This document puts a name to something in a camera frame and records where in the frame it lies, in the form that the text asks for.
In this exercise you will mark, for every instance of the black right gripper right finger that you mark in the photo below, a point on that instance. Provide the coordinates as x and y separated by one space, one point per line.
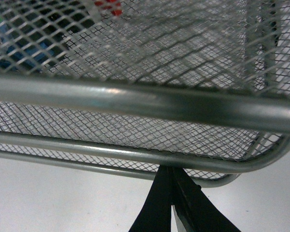
194 209

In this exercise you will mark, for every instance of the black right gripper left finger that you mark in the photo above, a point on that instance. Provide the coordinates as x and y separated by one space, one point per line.
155 215

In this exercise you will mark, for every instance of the silver mesh paper rack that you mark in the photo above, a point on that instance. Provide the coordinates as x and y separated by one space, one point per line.
202 85

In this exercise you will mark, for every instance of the red emergency stop button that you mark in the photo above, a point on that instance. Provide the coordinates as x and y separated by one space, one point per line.
34 32

